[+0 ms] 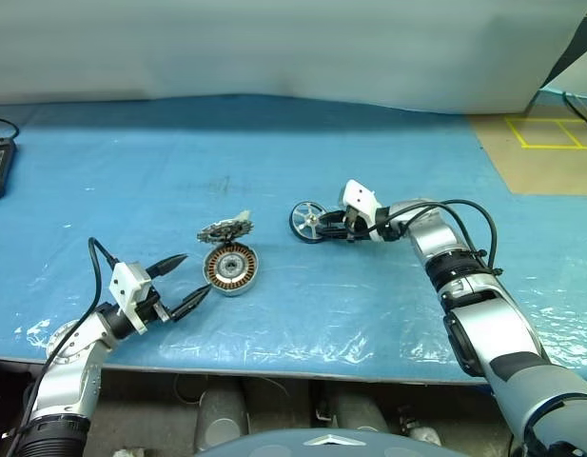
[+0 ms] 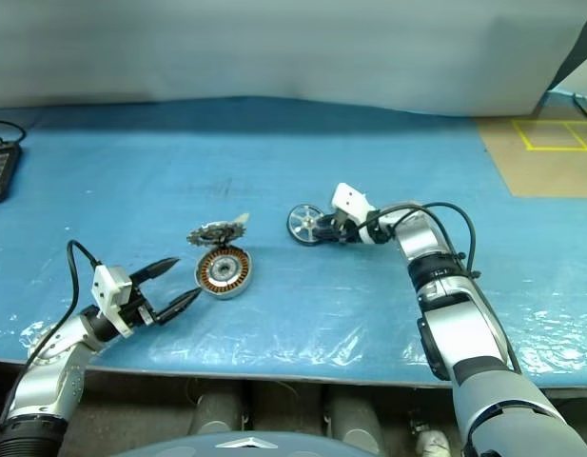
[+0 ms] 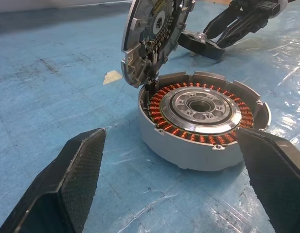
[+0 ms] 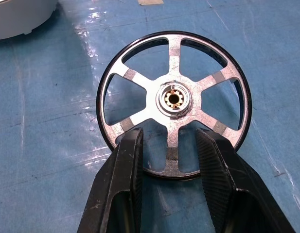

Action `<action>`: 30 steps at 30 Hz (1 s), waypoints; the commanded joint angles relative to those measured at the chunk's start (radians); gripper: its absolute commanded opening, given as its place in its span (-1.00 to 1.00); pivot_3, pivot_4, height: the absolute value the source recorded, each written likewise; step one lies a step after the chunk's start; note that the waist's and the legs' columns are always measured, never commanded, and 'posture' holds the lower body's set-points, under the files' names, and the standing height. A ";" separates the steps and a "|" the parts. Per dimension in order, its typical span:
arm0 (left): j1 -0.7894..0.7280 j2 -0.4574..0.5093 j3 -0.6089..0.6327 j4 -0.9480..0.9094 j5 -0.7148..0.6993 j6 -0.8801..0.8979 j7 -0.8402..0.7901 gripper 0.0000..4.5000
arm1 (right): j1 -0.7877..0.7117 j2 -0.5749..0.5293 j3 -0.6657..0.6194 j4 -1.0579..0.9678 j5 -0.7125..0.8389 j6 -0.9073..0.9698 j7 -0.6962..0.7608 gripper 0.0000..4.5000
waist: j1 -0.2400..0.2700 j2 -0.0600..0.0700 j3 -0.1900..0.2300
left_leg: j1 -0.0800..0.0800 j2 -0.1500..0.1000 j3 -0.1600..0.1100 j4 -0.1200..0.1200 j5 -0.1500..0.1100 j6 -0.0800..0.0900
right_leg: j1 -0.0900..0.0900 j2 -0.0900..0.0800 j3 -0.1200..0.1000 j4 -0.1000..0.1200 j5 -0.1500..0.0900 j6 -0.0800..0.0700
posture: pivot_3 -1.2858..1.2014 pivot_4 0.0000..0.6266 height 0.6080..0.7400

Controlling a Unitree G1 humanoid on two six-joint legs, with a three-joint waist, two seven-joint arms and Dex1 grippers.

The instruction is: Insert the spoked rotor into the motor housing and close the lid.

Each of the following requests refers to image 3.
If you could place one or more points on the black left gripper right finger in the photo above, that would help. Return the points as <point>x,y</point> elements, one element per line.
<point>276,174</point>

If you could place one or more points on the silver motor lid with circuit board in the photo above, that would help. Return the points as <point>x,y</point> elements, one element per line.
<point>140,24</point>

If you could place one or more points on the motor stator with copper windings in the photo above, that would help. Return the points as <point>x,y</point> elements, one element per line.
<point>200,155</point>

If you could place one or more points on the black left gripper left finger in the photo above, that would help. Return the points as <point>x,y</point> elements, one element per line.
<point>62,184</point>

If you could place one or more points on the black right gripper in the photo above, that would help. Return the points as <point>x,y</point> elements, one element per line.
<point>259,6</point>

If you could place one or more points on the small beige tape scrap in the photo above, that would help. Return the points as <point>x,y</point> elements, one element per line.
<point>112,77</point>

